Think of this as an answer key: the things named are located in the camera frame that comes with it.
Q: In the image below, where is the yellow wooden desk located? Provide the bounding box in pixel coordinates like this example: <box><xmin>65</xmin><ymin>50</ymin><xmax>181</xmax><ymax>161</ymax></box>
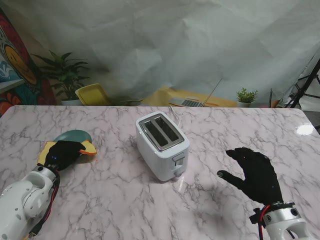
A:
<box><xmin>142</xmin><ymin>85</ymin><xmax>238</xmax><ymax>108</ymax></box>

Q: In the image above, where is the small green potted plant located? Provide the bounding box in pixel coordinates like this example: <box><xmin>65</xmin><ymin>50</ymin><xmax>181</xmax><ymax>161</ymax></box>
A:
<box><xmin>236</xmin><ymin>87</ymin><xmax>259</xmax><ymax>108</ymax></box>

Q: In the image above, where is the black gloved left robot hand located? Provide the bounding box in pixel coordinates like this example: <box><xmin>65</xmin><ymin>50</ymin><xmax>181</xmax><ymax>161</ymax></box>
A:
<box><xmin>43</xmin><ymin>140</ymin><xmax>87</xmax><ymax>171</ymax></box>

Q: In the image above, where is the white toaster power cord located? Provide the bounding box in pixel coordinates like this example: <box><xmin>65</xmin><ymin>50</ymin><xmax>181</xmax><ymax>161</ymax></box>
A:
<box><xmin>169</xmin><ymin>105</ymin><xmax>185</xmax><ymax>126</ymax></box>

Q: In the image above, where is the yellow toast slice orange crust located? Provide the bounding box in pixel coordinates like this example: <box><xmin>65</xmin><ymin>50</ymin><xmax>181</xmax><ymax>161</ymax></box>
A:
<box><xmin>39</xmin><ymin>141</ymin><xmax>58</xmax><ymax>164</ymax></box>
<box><xmin>78</xmin><ymin>139</ymin><xmax>98</xmax><ymax>156</ymax></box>

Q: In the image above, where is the red black left arm cable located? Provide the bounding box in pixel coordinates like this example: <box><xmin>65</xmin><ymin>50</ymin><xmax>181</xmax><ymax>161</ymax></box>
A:
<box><xmin>24</xmin><ymin>169</ymin><xmax>62</xmax><ymax>238</ymax></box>

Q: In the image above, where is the large green potted plant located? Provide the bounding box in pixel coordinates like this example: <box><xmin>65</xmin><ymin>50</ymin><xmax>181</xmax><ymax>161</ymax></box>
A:
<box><xmin>31</xmin><ymin>49</ymin><xmax>91</xmax><ymax>106</ymax></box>

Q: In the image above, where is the open silver laptop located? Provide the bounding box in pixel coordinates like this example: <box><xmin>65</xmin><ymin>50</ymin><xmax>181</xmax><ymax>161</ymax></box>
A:
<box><xmin>168</xmin><ymin>77</ymin><xmax>223</xmax><ymax>108</ymax></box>

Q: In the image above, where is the white two-slot toaster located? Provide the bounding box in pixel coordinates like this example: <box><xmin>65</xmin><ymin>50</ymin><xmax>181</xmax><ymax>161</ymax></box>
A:
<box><xmin>135</xmin><ymin>111</ymin><xmax>190</xmax><ymax>182</ymax></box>

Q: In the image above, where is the red black arm cable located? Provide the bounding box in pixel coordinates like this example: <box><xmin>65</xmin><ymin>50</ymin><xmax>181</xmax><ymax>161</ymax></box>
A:
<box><xmin>256</xmin><ymin>204</ymin><xmax>272</xmax><ymax>240</ymax></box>
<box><xmin>24</xmin><ymin>169</ymin><xmax>62</xmax><ymax>238</ymax></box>

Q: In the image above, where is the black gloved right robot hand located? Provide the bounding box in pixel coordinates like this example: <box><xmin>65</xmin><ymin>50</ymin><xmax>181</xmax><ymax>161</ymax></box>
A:
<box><xmin>216</xmin><ymin>146</ymin><xmax>285</xmax><ymax>206</ymax></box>

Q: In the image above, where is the teal round plate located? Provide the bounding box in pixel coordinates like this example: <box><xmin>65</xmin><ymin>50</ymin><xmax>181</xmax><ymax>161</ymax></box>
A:
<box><xmin>53</xmin><ymin>129</ymin><xmax>93</xmax><ymax>165</ymax></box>

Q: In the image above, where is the yellow plastic chair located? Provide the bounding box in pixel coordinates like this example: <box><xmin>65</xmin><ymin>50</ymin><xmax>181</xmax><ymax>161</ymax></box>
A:
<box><xmin>74</xmin><ymin>83</ymin><xmax>112</xmax><ymax>106</ymax></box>

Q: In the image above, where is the white crumpled backdrop sheet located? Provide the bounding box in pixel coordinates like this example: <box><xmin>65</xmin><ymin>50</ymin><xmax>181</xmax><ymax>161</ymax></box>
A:
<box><xmin>0</xmin><ymin>0</ymin><xmax>320</xmax><ymax>108</ymax></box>

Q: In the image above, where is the colourful smiley mural panel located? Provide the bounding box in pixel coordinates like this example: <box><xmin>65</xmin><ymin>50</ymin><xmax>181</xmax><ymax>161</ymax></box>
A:
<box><xmin>0</xmin><ymin>7</ymin><xmax>57</xmax><ymax>118</ymax></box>

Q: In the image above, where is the black light stand tripod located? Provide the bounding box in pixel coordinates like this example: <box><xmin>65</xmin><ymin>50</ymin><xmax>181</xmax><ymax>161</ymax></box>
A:
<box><xmin>289</xmin><ymin>52</ymin><xmax>320</xmax><ymax>109</ymax></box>

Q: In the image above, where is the red black right arm cable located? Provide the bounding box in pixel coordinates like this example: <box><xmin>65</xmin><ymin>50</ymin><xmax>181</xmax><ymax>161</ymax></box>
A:
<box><xmin>256</xmin><ymin>204</ymin><xmax>272</xmax><ymax>240</ymax></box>

